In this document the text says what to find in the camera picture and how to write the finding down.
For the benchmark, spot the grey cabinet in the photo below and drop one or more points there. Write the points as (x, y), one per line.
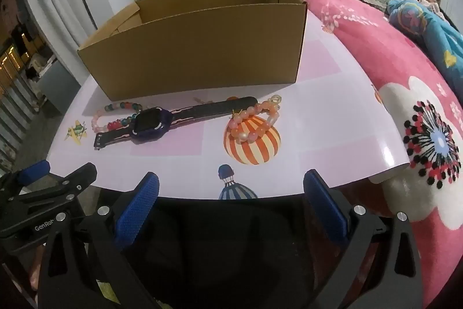
(58, 84)

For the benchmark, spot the pink floral blanket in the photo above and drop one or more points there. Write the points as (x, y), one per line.
(361, 41)

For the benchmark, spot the blue cartoon blanket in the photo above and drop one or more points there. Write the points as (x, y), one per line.
(434, 30)

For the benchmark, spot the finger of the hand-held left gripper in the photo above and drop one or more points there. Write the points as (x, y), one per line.
(77, 180)
(36, 173)

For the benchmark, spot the dark blue smartwatch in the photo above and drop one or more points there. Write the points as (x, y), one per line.
(150, 122)

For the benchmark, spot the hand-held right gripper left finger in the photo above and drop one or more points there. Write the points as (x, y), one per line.
(139, 209)

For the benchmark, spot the brown cardboard box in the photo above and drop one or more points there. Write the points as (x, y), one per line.
(199, 48)

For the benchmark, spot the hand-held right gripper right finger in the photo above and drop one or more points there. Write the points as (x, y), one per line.
(323, 209)

